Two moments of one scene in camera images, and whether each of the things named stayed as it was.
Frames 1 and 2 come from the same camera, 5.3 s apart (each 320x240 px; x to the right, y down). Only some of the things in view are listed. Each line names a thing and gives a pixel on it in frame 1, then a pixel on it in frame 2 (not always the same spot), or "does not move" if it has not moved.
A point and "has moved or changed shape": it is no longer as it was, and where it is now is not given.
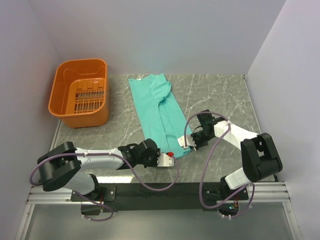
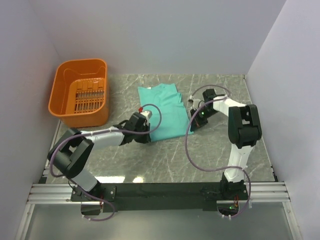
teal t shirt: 163,112 has moved or changed shape
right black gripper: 198,145 to 196,123
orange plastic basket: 79,94 does not move
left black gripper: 157,153 to 146,139
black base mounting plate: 142,196 does not move
